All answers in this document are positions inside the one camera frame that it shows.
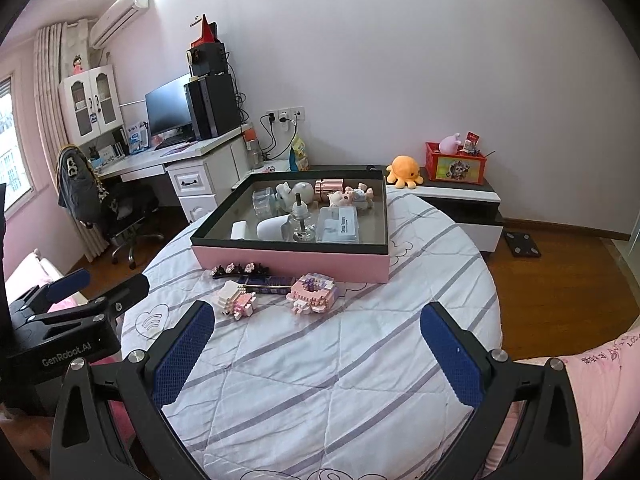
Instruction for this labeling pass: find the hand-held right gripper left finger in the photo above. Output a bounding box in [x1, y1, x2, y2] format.
[49, 300, 217, 480]

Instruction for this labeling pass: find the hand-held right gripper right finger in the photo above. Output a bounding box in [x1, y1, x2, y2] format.
[419, 301, 583, 480]

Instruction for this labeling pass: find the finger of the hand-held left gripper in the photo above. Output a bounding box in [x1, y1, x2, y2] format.
[75, 274, 151, 333]
[7, 269, 92, 328]

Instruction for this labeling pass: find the pink storage box black rim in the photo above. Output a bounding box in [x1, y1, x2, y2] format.
[191, 167, 390, 283]

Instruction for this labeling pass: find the white cup-shaped device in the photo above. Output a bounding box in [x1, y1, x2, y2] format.
[256, 216, 293, 242]

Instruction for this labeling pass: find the clear plastic cup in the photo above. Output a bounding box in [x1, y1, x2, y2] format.
[252, 187, 277, 218]

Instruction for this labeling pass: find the clear plastic case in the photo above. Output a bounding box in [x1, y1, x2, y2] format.
[316, 206, 361, 244]

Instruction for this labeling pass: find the clear mosquito liquid bottle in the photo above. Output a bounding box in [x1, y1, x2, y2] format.
[289, 192, 315, 243]

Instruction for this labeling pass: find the white elephant figurine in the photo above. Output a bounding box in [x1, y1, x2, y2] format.
[275, 181, 316, 211]

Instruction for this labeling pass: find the pink piglet figurine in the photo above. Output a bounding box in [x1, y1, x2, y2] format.
[327, 186, 375, 211]

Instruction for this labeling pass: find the rose gold cylinder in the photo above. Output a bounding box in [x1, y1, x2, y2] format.
[315, 177, 346, 203]

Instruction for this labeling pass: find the white pink brick model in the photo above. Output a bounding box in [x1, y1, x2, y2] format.
[215, 280, 258, 318]

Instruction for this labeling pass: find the black office chair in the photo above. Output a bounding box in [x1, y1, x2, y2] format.
[57, 145, 166, 266]

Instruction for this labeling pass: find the dark grey jacket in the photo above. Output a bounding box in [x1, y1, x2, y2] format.
[56, 145, 103, 223]

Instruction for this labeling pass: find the black flower hair clip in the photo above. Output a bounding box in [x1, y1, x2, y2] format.
[211, 261, 271, 280]

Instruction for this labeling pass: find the dark brick strip with flowers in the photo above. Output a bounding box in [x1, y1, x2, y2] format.
[237, 276, 296, 296]

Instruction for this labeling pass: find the white grey striped quilt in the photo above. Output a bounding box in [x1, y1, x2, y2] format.
[120, 190, 503, 480]

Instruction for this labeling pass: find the black floor scale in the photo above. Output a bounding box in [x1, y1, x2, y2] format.
[502, 230, 542, 260]

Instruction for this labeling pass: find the white computer desk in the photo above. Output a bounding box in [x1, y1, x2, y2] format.
[95, 125, 253, 226]

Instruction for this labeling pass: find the black white low cabinet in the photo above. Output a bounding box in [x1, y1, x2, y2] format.
[310, 164, 505, 253]

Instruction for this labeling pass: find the window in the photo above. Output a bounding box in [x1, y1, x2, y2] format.
[0, 75, 36, 206]

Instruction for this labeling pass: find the pink cloth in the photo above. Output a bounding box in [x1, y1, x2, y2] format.
[500, 325, 640, 480]

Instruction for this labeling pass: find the blue white box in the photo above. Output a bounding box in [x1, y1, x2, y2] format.
[125, 121, 150, 156]

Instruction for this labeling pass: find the black keyboard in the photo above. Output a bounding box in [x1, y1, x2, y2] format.
[155, 135, 196, 150]

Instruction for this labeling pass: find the white glass-door hutch cabinet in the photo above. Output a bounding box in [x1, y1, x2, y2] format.
[59, 64, 123, 146]

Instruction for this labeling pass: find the red storage crate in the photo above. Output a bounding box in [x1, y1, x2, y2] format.
[425, 141, 488, 186]

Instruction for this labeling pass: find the orange cap bottle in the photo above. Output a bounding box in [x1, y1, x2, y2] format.
[244, 127, 263, 170]

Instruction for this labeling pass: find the orange octopus plush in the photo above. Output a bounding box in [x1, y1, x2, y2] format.
[385, 155, 425, 190]

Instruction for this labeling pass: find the black computer monitor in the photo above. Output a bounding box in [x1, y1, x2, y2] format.
[145, 74, 195, 143]

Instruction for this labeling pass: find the white side cabinet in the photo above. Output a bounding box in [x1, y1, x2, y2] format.
[232, 157, 296, 192]

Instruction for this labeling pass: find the black computer tower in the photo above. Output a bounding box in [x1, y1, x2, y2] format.
[184, 72, 242, 142]

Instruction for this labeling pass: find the snack bag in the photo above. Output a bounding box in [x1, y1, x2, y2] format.
[289, 136, 311, 171]

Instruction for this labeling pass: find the black speaker box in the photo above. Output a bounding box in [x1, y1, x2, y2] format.
[187, 42, 230, 78]

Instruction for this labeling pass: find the white air conditioner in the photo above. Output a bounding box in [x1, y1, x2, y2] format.
[90, 0, 151, 50]

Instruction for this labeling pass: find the white bed frame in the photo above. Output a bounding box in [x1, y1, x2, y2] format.
[35, 255, 68, 281]

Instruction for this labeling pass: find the black power cable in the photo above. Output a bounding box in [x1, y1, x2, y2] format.
[259, 115, 301, 161]

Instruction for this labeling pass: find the white wall outlet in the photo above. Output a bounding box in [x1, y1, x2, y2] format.
[265, 106, 306, 128]

